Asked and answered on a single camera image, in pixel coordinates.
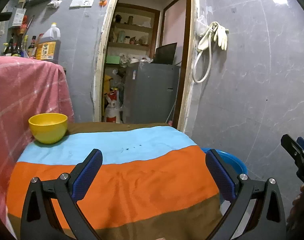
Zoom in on blue plastic bucket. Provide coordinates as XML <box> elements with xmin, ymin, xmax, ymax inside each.
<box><xmin>201</xmin><ymin>147</ymin><xmax>248</xmax><ymax>205</ymax></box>

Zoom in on yellow plastic bowl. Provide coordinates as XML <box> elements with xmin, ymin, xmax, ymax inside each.
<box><xmin>28</xmin><ymin>113</ymin><xmax>68</xmax><ymax>145</ymax></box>

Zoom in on striped blue orange brown cloth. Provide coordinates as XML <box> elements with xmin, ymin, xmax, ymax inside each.
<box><xmin>6</xmin><ymin>126</ymin><xmax>221</xmax><ymax>239</ymax></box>

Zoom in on pink checked cloth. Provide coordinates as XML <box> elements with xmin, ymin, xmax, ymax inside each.
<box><xmin>0</xmin><ymin>56</ymin><xmax>74</xmax><ymax>223</ymax></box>

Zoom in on white rubber gloves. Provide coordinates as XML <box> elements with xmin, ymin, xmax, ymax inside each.
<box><xmin>213</xmin><ymin>22</ymin><xmax>229</xmax><ymax>50</ymax></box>

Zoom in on grey refrigerator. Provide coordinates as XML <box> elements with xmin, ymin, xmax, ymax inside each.
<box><xmin>122</xmin><ymin>62</ymin><xmax>180</xmax><ymax>124</ymax></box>

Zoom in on black monitor on fridge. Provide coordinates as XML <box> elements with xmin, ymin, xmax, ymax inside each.
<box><xmin>152</xmin><ymin>42</ymin><xmax>177</xmax><ymax>64</ymax></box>

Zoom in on dark sauce bottle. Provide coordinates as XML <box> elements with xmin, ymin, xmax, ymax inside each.
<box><xmin>27</xmin><ymin>36</ymin><xmax>36</xmax><ymax>57</ymax></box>

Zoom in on green box on shelf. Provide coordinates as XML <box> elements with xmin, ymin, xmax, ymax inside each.
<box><xmin>105</xmin><ymin>55</ymin><xmax>120</xmax><ymax>64</ymax></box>

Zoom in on wooden shelf unit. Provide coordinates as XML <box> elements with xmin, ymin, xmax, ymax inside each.
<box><xmin>108</xmin><ymin>3</ymin><xmax>160</xmax><ymax>58</ymax></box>

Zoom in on white hose loop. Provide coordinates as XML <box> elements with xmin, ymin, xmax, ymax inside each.
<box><xmin>191</xmin><ymin>22</ymin><xmax>215</xmax><ymax>84</ymax></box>

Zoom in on white wall socket plate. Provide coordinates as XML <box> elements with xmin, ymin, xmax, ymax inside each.
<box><xmin>69</xmin><ymin>0</ymin><xmax>95</xmax><ymax>8</ymax></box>

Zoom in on orange wall hook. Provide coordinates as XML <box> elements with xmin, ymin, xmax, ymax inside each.
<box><xmin>99</xmin><ymin>0</ymin><xmax>108</xmax><ymax>7</ymax></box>

